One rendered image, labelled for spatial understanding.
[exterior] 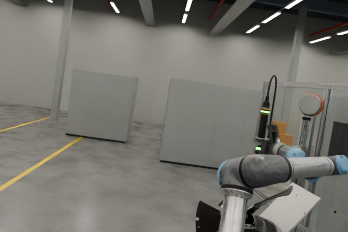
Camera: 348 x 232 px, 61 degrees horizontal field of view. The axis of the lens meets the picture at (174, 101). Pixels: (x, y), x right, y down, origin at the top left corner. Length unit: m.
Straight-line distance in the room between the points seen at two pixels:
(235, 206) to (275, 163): 0.20
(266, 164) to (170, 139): 6.13
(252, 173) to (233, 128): 6.23
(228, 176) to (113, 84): 7.69
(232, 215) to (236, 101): 6.20
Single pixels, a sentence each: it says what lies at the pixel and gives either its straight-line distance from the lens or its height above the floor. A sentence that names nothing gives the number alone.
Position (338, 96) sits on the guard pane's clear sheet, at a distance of 2.29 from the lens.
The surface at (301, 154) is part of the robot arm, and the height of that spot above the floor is 1.67.
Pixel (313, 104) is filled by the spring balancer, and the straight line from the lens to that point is 2.24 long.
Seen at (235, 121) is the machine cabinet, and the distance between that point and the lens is 7.25.
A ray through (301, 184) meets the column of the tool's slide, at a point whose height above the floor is 1.32.
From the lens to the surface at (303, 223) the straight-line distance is 2.50.
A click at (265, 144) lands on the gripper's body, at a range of 1.51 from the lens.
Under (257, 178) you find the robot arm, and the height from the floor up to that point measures 1.60.
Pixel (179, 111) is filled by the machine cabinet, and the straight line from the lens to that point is 7.03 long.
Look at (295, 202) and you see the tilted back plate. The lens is 2.00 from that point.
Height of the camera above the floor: 1.87
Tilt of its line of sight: 3 degrees down
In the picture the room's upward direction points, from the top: 8 degrees clockwise
